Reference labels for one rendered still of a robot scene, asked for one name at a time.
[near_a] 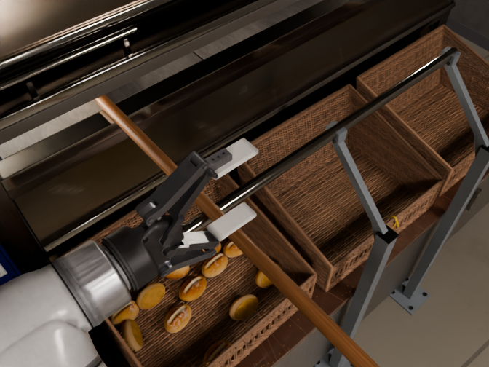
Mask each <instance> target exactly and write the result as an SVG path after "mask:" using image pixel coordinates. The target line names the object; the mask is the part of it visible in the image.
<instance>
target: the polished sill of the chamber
mask: <svg viewBox="0 0 489 367"><path fill-rule="evenodd" d="M368 1H370V0H323V1H321V2H319V3H317V4H315V5H313V6H311V7H309V8H307V9H305V10H303V11H301V12H299V13H297V14H295V15H293V16H291V17H289V18H287V19H285V20H283V21H281V22H279V23H277V24H275V25H273V26H271V27H269V28H267V29H265V30H263V31H261V32H259V33H257V34H255V35H253V36H251V37H249V38H247V39H245V40H243V41H241V42H239V43H237V44H235V45H233V46H231V47H229V48H227V49H225V50H223V51H221V52H219V53H217V54H215V55H213V56H211V57H209V58H207V59H205V60H203V61H200V62H198V63H196V64H194V65H192V66H190V67H188V68H186V69H184V70H182V71H180V72H178V73H176V74H174V75H172V76H170V77H168V78H166V79H164V80H162V81H160V82H158V83H156V84H154V85H152V86H150V87H148V88H146V89H144V90H142V91H140V92H138V93H136V94H134V95H132V96H130V97H128V98H126V99H124V100H122V101H120V102H118V103H116V104H115V105H116V106H117V107H118V108H119V109H120V110H121V111H122V112H123V113H124V114H125V115H126V116H127V117H129V118H130V119H131V120H132V121H133V122H134V123H135V124H137V123H139V122H141V121H143V120H144V119H147V118H149V117H150V116H152V115H154V114H156V113H158V112H160V111H162V110H163V109H165V108H167V107H169V106H171V105H173V104H175V103H177V102H178V101H180V100H183V99H184V98H187V97H188V96H190V95H192V94H194V93H195V92H198V91H200V90H201V89H203V88H205V87H207V86H209V85H211V84H213V83H215V82H216V81H218V80H220V79H222V78H224V77H226V76H228V75H229V74H232V73H234V72H235V71H238V70H239V69H241V68H243V67H245V66H247V65H249V64H251V63H253V62H254V61H256V60H258V59H260V58H262V57H264V56H266V55H268V54H269V53H271V52H273V51H275V50H278V49H279V48H280V47H283V46H285V45H286V44H289V43H290V42H293V41H294V40H296V39H298V38H300V37H302V36H304V35H306V34H307V33H309V32H311V31H313V30H315V29H317V28H318V27H320V26H322V25H324V24H326V23H329V22H330V21H332V20H334V19H336V18H337V17H340V16H341V15H344V14H345V13H347V12H349V11H351V10H353V9H355V8H357V7H358V6H360V5H362V4H364V3H366V2H368ZM122 131H123V129H121V128H120V126H118V124H117V123H115V121H114V120H112V118H111V117H110V116H109V115H108V114H107V113H106V112H105V111H104V110H102V111H100V112H98V113H96V114H94V115H92V116H90V117H88V118H86V119H84V120H82V121H80V122H78V123H76V124H74V125H72V126H70V127H68V128H66V129H64V130H62V131H60V132H58V133H56V134H54V135H52V136H50V137H48V138H46V139H44V140H43V141H40V142H38V143H36V144H34V145H32V146H29V147H28V148H26V149H23V150H22V151H19V152H18V153H16V154H13V155H12V156H10V157H7V158H6V159H3V160H2V161H0V183H1V185H2V186H3V187H4V190H5V191H6V192H8V191H10V190H12V189H14V188H16V187H18V186H19V185H21V184H24V183H25V182H27V181H29V180H31V179H33V178H35V177H36V176H38V175H41V174H42V173H45V172H46V171H48V170H50V169H52V168H54V167H56V166H58V165H59V164H61V163H63V162H65V161H67V160H69V159H71V158H72V157H75V156H76V155H78V154H80V153H82V152H84V151H86V150H88V149H90V148H92V147H93V146H96V145H98V144H99V143H101V142H103V141H105V140H107V139H109V138H110V137H112V136H114V135H116V134H118V133H120V132H122Z"/></svg>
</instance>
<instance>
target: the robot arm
mask: <svg viewBox="0 0 489 367"><path fill-rule="evenodd" d="M256 154H258V149H257V148H255V147H254V146H253V145H252V144H251V143H250V142H249V141H247V140H246V139H245V138H242V139H240V140H238V141H237V142H235V143H233V144H231V145H230V146H228V147H227V148H225V149H221V150H220V151H217V152H216V153H214V154H213V155H211V156H209V157H208V158H206V159H203V158H202V157H201V156H200V155H199V154H198V153H197V152H196V151H193V152H191V153H190V154H189V155H188V156H187V157H186V158H185V159H184V160H183V161H182V162H181V164H180V165H179V166H178V167H177V168H176V169H175V170H174V171H173V172H172V173H171V174H170V175H169V176H168V178H167V179H166V180H165V181H164V182H163V183H162V184H161V185H160V186H159V187H158V188H157V189H156V191H155V192H154V193H153V194H152V195H151V196H150V197H148V198H147V199H145V200H144V201H142V202H141V203H140V204H138V205H137V206H136V207H135V211H136V212H137V213H138V214H139V215H140V217H141V218H142V219H143V221H142V223H141V224H139V225H138V226H137V227H135V228H130V227H129V226H123V227H121V228H119V229H117V230H116V231H115V232H113V233H111V234H109V235H108V236H107V237H104V238H103V241H102V242H101V244H102V245H101V246H100V245H99V244H98V243H97V242H96V241H94V240H88V241H87V242H85V243H84V244H82V245H80V246H79V247H77V248H75V249H74V250H72V251H71V252H69V253H67V254H65V255H64V256H62V257H61V258H58V259H55V261H54V262H52V264H48V265H46V266H45V267H43V268H41V269H37V270H35V271H32V272H28V273H25V274H22V275H20V276H18V277H16V278H14V279H12V280H10V281H8V282H6V283H5V284H3V285H1V286H0V367H107V366H106V364H105V363H104V362H103V361H102V359H101V358H100V356H99V354H98V352H97V350H96V349H95V346H94V344H93V343H92V340H91V338H90V335H89V334H88V332H89V331H90V330H91V329H92V327H95V326H98V325H100V324H101V323H102V322H103V321H104V320H105V319H107V318H108V317H110V316H111V315H112V314H114V313H115V312H117V311H119V310H120V309H121V308H122V307H124V306H126V305H127V304H129V303H130V302H131V299H132V297H131V294H130V291H129V289H131V290H132V291H137V290H138V289H140V288H142V287H143V286H144V285H146V284H147V283H149V282H150V281H152V280H153V279H154V278H156V277H157V275H158V273H159V275H160V276H161V277H165V276H167V275H168V274H170V273H172V272H174V271H175V270H177V269H180V268H183V267H187V266H188V265H191V264H195V263H196V262H199V261H202V260H205V259H208V258H210V257H213V256H214V255H215V254H216V253H217V251H216V250H215V248H216V247H217V246H218V245H219V243H220V242H219V241H221V240H223V239H225V238H226V237H228V236H229V235H230V234H232V233H233V232H235V231H236V230H237V229H239V228H240V227H242V226H244V225H245V224H246V223H247V222H249V221H251V220H252V219H254V217H256V212H255V211H254V210H252V209H251V208H250V207H249V206H248V205H247V204H246V203H245V202H243V203H241V204H240V205H238V206H236V207H235V208H234V209H232V210H230V211H229V212H227V213H226V214H225V215H223V216H221V217H220V218H219V219H217V220H216V221H214V222H212V223H211V224H210V225H208V226H207V228H204V230H203V231H202V232H183V233H182V228H183V227H182V224H183V222H184V221H185V214H186V212H187V211H188V209H189V208H190V207H191V206H192V204H193V203H194V201H195V200H196V198H197V197H198V196H199V194H200V193H201V192H202V190H203V188H204V187H205V186H206V185H207V183H208V182H209V180H210V179H211V178H213V179H214V180H217V179H219V178H220V177H222V176H223V175H225V174H227V173H228V172H230V171H231V170H233V169H234V168H236V167H238V166H240V165H241V164H242V163H244V162H246V161H247V160H249V159H250V158H252V157H254V156H255V155H256ZM202 174H203V175H202ZM201 175H202V176H201ZM166 212H168V213H169V215H165V214H166ZM205 229H206V230H205ZM202 249H204V250H205V252H204V251H203V250H202Z"/></svg>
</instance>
